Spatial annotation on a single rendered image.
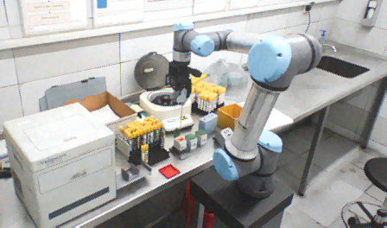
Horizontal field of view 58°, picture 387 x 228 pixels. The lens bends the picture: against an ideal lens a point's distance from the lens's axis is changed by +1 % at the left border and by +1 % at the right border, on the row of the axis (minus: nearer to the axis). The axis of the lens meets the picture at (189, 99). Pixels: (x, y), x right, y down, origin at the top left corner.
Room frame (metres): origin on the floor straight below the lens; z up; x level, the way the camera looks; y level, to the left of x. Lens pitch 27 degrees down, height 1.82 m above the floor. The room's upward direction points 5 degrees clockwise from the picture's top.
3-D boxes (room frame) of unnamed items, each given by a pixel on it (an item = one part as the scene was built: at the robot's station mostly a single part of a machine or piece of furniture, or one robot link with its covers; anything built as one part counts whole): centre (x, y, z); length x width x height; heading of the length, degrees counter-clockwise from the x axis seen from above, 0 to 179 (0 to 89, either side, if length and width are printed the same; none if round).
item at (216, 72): (2.11, -0.16, 0.97); 0.26 x 0.17 x 0.19; 150
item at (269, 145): (1.06, -0.29, 1.11); 0.13 x 0.12 x 0.14; 126
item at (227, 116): (1.60, -0.25, 0.92); 0.13 x 0.13 x 0.10; 41
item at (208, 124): (1.50, -0.11, 0.92); 0.10 x 0.07 x 0.10; 140
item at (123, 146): (1.35, 0.21, 0.91); 0.20 x 0.10 x 0.07; 133
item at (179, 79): (1.29, 0.05, 1.28); 0.09 x 0.08 x 0.12; 136
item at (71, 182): (1.01, 0.43, 1.03); 0.31 x 0.27 x 0.30; 133
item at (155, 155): (1.25, 0.16, 0.93); 0.17 x 0.09 x 0.11; 134
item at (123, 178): (1.07, 0.23, 0.92); 0.21 x 0.07 x 0.05; 133
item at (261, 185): (1.07, -0.29, 0.99); 0.15 x 0.15 x 0.10
